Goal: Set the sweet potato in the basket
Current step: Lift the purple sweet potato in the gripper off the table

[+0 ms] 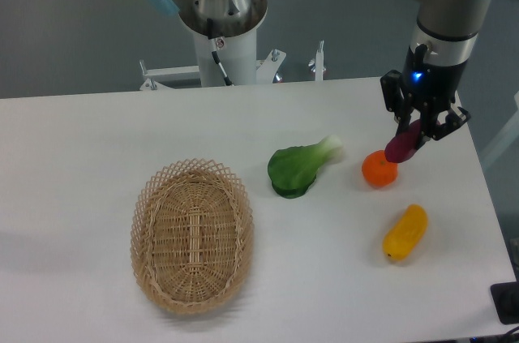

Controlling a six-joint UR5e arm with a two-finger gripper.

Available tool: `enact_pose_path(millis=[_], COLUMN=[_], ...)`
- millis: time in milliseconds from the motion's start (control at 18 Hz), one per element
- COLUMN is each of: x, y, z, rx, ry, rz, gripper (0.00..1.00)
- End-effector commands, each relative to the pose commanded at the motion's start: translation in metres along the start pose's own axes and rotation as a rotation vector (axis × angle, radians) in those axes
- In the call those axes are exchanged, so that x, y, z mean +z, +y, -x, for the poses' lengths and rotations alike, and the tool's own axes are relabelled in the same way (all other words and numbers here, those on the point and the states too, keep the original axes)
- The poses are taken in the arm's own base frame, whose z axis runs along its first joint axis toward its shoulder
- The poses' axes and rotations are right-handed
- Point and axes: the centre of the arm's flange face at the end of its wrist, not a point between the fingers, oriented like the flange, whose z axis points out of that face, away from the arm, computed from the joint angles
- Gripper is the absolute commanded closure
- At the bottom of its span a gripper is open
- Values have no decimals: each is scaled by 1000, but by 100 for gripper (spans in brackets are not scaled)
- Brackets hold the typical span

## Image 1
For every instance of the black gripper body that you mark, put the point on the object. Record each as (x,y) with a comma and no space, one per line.
(421,86)

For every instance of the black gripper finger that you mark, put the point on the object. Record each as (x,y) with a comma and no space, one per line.
(425,131)
(407,129)

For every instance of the woven wicker basket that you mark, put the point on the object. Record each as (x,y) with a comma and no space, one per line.
(192,237)

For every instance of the white table leg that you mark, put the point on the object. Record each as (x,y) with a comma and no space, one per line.
(507,134)

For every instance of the orange tangerine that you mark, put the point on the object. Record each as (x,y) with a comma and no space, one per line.
(378,171)

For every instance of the yellow mango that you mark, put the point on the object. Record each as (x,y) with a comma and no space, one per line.
(405,235)

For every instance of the green bok choy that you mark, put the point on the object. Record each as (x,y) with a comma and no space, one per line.
(293,170)

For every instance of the black device at table edge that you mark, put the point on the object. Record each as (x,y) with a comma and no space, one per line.
(505,298)

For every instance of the white metal base frame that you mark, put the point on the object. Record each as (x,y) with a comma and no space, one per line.
(267,71)

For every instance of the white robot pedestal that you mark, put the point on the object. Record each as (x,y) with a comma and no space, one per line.
(225,38)

